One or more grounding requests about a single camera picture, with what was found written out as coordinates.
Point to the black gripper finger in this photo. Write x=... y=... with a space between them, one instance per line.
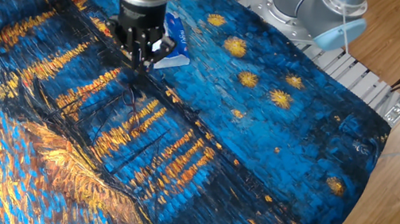
x=122 y=41
x=161 y=51

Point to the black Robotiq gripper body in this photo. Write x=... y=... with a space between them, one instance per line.
x=142 y=18

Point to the red thin-frame glasses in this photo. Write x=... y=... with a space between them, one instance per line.
x=133 y=103

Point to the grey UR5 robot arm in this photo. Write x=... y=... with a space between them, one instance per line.
x=313 y=9

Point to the blue white tissue pack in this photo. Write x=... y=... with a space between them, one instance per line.
x=179 y=40

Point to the starry night painted tablecloth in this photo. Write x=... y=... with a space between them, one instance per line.
x=218 y=151

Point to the white zip tie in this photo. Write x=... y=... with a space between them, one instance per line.
x=345 y=30

